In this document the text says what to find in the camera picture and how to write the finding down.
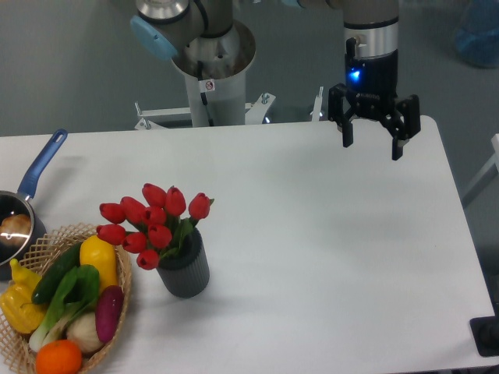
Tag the blue plastic bag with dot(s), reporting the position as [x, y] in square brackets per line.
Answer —
[476, 36]

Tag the dark grey ribbed vase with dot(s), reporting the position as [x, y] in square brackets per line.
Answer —
[188, 275]

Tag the brown bread roll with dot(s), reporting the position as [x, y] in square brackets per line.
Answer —
[15, 230]

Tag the white metal base frame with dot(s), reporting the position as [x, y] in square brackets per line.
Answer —
[265, 110]

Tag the white furniture leg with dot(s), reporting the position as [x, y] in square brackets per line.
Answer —
[483, 177]

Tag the orange tangerine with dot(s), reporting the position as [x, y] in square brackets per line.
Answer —
[61, 356]

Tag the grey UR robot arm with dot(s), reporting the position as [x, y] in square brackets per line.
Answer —
[213, 52]

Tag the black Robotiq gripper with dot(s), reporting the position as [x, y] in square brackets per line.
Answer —
[370, 92]

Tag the red tulip bouquet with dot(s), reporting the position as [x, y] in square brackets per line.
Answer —
[157, 231]

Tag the green bok choy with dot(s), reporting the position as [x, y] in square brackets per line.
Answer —
[77, 291]

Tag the black device at table edge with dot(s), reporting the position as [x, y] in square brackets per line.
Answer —
[485, 335]

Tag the white garlic bulb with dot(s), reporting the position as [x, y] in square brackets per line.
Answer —
[82, 331]

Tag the yellow bell pepper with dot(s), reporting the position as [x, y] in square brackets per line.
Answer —
[16, 302]

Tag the green cucumber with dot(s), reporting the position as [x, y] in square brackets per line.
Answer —
[47, 286]

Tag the blue handled saucepan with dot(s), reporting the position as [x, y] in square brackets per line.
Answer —
[13, 203]

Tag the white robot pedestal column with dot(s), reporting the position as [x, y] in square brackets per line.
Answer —
[217, 102]

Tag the purple sweet potato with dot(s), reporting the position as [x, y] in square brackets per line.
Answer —
[108, 311]

